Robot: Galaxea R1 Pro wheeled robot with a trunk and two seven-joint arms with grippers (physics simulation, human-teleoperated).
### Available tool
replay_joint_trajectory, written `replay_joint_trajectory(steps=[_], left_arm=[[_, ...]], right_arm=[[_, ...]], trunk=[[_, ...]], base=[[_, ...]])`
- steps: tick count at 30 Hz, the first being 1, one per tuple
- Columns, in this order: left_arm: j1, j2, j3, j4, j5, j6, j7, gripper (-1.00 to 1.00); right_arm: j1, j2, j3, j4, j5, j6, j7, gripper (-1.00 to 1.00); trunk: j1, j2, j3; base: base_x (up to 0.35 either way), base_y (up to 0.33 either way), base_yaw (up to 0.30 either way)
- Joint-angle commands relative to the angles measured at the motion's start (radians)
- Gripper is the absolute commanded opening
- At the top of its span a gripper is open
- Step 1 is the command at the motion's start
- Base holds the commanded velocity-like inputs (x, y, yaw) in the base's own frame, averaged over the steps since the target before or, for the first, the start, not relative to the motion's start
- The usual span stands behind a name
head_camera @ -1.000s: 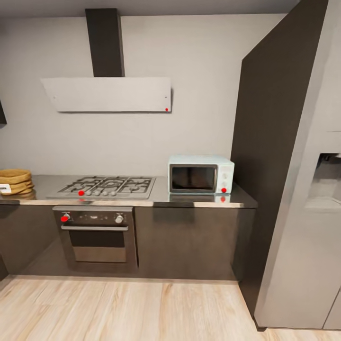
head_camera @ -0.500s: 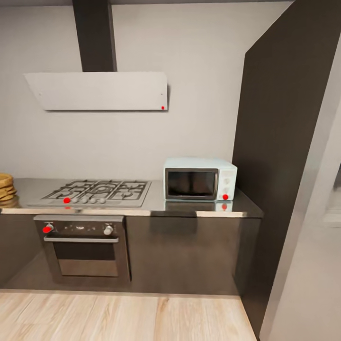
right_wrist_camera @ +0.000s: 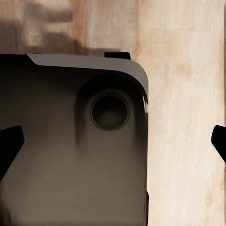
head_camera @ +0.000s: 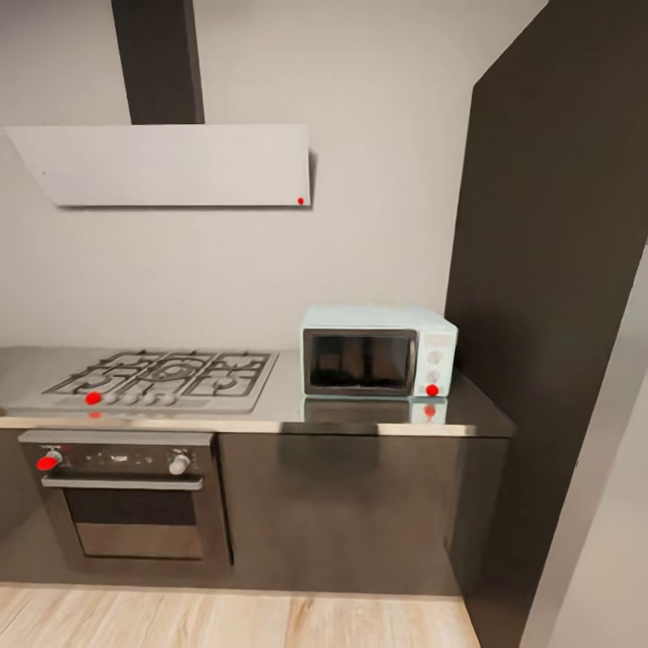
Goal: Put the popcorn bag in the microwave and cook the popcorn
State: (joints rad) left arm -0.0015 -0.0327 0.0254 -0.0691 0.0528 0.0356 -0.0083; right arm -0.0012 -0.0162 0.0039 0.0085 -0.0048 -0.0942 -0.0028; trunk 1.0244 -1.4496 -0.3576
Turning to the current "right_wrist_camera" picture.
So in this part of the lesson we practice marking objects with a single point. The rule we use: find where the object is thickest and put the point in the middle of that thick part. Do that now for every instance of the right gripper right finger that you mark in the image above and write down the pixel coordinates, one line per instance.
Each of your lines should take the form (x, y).
(218, 139)

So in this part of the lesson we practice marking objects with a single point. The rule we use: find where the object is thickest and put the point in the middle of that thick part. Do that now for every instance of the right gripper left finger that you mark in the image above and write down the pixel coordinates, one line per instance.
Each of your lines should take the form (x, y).
(11, 141)

